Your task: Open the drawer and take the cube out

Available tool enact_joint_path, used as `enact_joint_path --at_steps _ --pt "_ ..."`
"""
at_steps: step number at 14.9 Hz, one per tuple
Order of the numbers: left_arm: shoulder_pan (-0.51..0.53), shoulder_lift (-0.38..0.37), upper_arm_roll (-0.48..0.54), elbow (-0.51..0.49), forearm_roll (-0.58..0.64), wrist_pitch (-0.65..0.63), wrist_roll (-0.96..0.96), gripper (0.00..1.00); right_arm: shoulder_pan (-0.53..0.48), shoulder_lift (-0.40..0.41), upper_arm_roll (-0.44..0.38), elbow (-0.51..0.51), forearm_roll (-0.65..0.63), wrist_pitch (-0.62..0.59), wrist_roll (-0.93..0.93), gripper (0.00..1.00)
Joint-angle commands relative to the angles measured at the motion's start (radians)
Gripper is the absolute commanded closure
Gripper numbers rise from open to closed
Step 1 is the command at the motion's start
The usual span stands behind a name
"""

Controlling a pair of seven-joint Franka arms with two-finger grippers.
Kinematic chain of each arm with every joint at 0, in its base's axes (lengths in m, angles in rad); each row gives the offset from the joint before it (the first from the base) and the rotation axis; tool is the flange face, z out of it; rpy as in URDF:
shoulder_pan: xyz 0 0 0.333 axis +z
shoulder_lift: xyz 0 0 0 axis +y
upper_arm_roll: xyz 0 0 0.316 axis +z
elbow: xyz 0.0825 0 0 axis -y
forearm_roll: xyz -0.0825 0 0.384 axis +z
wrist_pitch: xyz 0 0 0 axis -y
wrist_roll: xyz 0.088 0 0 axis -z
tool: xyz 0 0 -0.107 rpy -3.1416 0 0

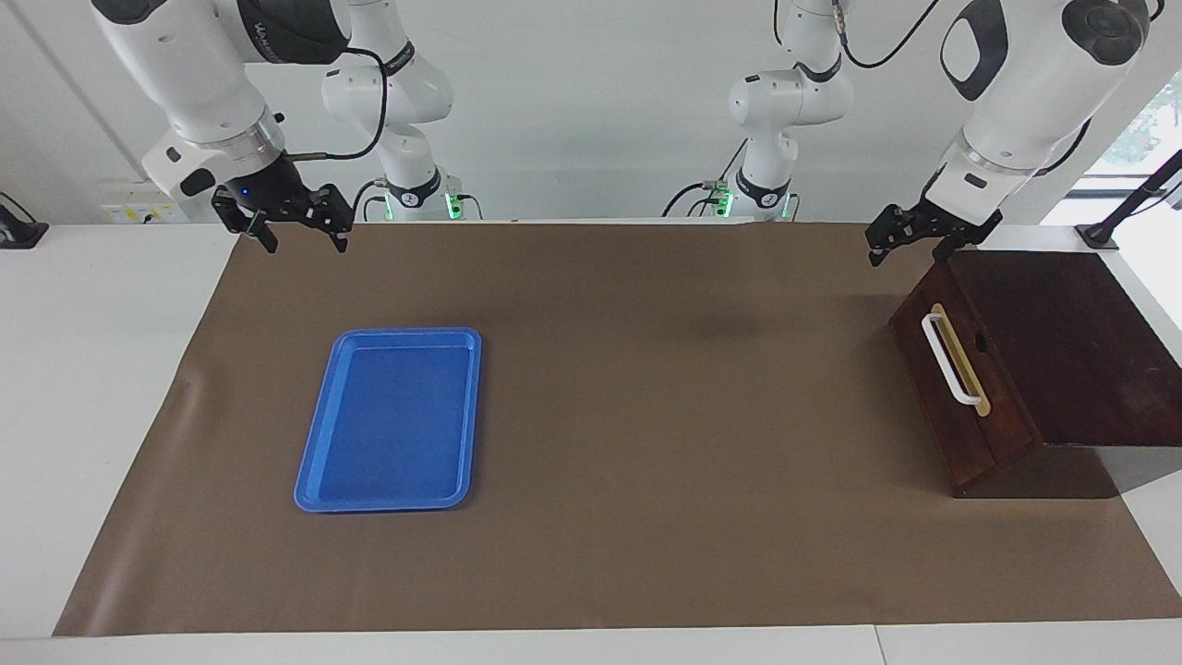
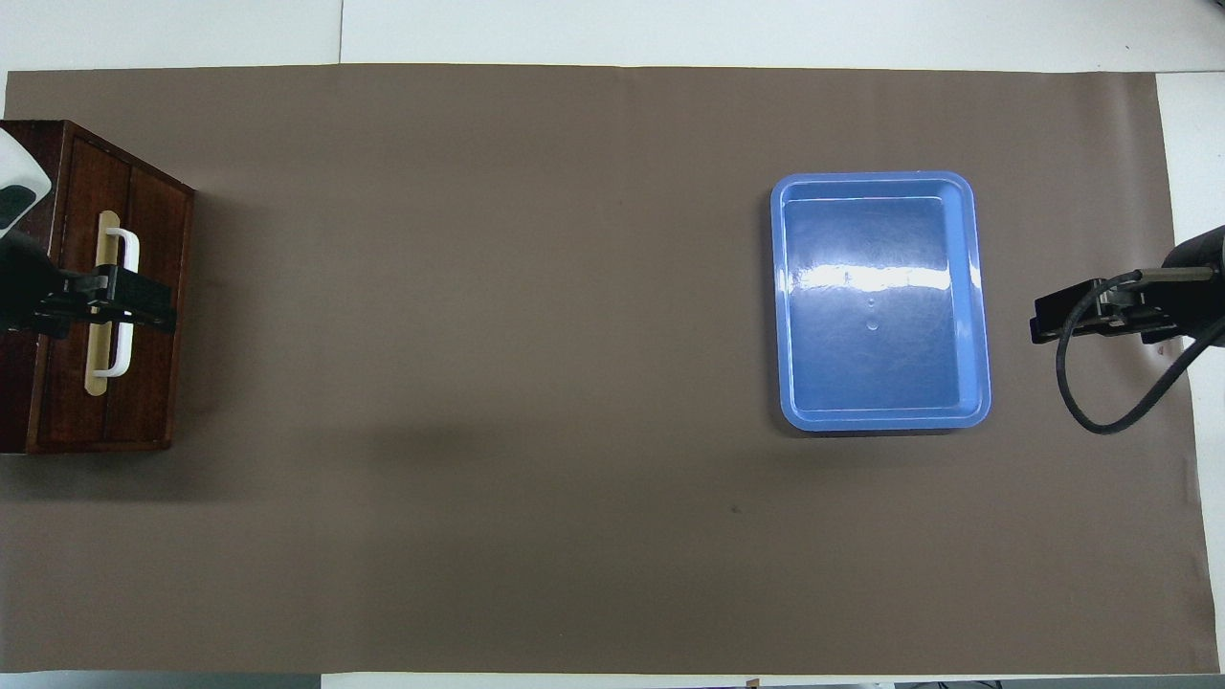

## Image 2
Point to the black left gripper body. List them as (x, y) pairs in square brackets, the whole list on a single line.
[(24, 282)]

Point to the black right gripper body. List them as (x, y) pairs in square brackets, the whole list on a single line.
[(1201, 287)]

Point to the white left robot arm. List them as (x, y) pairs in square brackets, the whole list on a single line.
[(19, 167)]

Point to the dark wooden drawer cabinet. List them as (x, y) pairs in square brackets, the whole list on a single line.
[(158, 383)]

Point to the blue plastic tray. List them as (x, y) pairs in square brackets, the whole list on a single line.
[(880, 316)]

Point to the brown table mat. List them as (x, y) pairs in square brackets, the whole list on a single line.
[(536, 383)]

